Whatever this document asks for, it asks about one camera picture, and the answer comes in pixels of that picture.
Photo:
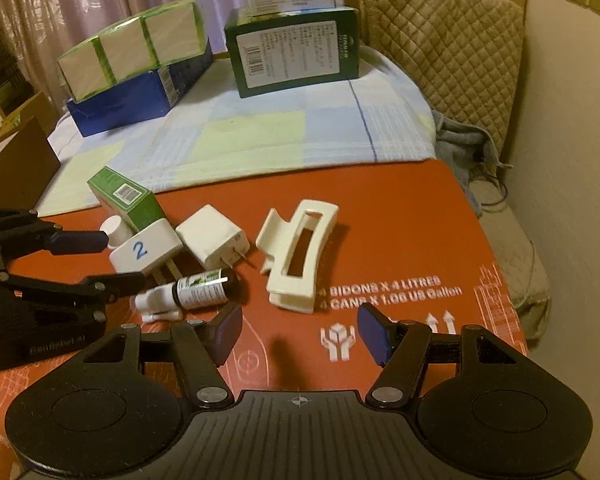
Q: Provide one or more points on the dark green labelled box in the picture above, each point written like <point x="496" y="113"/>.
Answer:
<point x="286" y="50"/>

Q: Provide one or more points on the quilted beige chair cover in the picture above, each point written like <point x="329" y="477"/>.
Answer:
<point x="464" y="55"/>

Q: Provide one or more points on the brown open shoe box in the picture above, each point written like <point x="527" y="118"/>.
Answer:
<point x="27" y="165"/>

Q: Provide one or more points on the white hair claw clip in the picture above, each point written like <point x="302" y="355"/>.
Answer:
<point x="292" y="252"/>

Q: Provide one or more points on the white usb charger plug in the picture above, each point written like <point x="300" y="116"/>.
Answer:
<point x="215" y="240"/>

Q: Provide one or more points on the small white bottle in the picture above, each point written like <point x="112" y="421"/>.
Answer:
<point x="117" y="230"/>

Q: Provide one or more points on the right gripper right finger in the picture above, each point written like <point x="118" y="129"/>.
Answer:
<point x="400" y="349"/>

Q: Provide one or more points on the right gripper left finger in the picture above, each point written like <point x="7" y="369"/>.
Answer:
<point x="198" y="349"/>

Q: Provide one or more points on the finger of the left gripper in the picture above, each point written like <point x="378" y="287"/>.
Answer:
<point x="96" y="289"/>
<point x="23" y="233"/>

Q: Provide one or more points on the white adapter marked 2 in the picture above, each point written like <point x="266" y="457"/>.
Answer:
<point x="147" y="250"/>

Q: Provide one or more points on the dark spray bottle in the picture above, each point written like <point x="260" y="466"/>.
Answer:
<point x="170" y="301"/>

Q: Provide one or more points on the plaid pastel cloth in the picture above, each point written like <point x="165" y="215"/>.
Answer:
<point x="213" y="134"/>

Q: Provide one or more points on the small green medicine box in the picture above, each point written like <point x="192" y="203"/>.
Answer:
<point x="136" y="205"/>

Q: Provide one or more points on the green wrapped tissue pack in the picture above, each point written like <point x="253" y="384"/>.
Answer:
<point x="160" y="36"/>

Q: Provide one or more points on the blue flat box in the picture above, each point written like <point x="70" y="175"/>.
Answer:
<point x="147" y="96"/>

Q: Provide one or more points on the red Motul cardboard sheet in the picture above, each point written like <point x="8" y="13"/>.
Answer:
<point x="274" y="385"/>

